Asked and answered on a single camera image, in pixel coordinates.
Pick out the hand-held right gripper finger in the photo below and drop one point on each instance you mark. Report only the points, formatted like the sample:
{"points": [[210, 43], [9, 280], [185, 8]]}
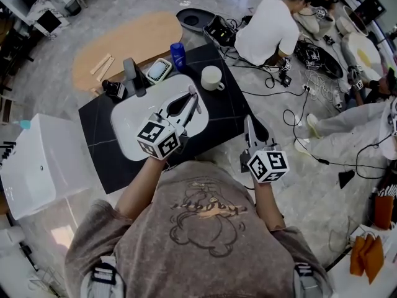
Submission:
{"points": [[258, 132], [248, 133]]}

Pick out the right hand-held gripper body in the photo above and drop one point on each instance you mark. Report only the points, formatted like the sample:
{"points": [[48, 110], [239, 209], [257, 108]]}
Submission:
{"points": [[268, 166]]}

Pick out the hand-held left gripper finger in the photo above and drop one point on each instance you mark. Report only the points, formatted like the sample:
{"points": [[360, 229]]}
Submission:
{"points": [[190, 112], [162, 110]]}

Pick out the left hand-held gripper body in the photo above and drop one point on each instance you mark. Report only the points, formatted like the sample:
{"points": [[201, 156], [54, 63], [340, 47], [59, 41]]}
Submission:
{"points": [[158, 140]]}

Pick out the white toothbrush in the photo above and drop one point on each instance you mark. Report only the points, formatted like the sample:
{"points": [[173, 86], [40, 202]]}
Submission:
{"points": [[199, 107]]}

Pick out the white mug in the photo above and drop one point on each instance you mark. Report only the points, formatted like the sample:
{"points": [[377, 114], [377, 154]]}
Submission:
{"points": [[211, 78]]}

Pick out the person's right forearm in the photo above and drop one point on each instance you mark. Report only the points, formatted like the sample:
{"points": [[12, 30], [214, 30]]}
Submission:
{"points": [[268, 206]]}

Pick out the person's left forearm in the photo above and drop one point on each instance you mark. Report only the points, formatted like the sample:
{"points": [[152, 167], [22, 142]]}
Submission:
{"points": [[139, 188]]}

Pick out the white sink basin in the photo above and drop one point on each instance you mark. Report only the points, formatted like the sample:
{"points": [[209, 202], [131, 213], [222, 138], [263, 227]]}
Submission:
{"points": [[130, 126]]}

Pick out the black vanity cabinet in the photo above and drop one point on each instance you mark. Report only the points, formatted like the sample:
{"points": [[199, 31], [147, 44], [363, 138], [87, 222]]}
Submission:
{"points": [[226, 104]]}

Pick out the pale green soap dish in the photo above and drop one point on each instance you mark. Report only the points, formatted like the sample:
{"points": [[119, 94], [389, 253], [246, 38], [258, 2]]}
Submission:
{"points": [[158, 71]]}

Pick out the black soap dispenser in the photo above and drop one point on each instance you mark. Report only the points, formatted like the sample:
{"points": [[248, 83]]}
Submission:
{"points": [[114, 90]]}

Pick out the blue bottle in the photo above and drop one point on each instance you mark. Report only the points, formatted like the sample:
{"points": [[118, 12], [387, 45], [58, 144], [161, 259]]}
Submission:
{"points": [[177, 57]]}

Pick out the oval wooden table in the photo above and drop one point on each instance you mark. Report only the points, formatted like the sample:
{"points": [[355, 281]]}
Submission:
{"points": [[133, 39]]}

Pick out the black triangular floor object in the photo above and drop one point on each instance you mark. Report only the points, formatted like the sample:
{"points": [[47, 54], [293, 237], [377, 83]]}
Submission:
{"points": [[345, 178]]}

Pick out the open black equipment case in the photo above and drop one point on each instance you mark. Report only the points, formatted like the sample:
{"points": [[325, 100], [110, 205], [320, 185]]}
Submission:
{"points": [[220, 31]]}

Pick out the black oval tray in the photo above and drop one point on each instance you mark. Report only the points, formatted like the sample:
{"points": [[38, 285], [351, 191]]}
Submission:
{"points": [[193, 19]]}

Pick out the brown printed t-shirt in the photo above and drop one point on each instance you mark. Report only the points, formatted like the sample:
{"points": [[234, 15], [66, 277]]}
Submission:
{"points": [[204, 237]]}

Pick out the white bathtub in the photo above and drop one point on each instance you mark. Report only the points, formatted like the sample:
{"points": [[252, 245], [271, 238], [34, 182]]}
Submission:
{"points": [[40, 166]]}

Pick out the fried egg shaped cushion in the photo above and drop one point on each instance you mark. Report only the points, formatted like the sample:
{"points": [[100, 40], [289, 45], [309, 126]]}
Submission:
{"points": [[361, 54]]}

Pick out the orange cloth bag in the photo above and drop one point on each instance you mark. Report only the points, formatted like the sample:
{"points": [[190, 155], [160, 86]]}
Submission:
{"points": [[367, 256]]}

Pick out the black trash bin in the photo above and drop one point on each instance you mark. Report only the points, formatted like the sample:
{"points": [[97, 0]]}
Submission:
{"points": [[73, 7]]}

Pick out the black bathtub faucet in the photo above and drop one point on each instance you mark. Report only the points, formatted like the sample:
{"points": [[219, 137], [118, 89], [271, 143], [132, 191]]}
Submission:
{"points": [[7, 149]]}

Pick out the marble pattern cabinet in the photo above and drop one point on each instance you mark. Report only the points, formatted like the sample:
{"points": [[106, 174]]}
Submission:
{"points": [[43, 14]]}

